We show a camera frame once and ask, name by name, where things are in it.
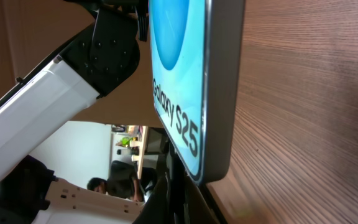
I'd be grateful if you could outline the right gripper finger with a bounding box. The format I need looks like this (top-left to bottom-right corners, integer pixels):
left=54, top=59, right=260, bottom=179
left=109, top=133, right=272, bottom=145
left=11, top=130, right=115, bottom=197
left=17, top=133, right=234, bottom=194
left=134, top=146, right=226, bottom=224

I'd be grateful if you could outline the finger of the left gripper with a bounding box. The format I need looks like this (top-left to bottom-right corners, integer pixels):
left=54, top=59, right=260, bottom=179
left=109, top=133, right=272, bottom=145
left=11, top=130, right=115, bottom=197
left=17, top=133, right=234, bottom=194
left=135, top=0, right=149, bottom=42

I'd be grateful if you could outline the turquoise screen Galaxy smartphone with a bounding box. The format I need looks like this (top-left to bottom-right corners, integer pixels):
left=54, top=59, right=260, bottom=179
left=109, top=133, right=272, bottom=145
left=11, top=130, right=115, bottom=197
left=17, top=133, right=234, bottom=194
left=149, top=0, right=245, bottom=184

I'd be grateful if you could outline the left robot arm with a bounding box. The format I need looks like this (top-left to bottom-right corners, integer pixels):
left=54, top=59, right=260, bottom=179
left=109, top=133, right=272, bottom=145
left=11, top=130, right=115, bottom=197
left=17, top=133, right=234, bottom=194
left=0, top=1, right=148, bottom=223

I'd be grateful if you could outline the person in dark shirt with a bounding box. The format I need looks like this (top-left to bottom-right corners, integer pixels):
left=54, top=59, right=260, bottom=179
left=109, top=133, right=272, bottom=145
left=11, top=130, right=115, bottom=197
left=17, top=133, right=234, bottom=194
left=87, top=161, right=157, bottom=202

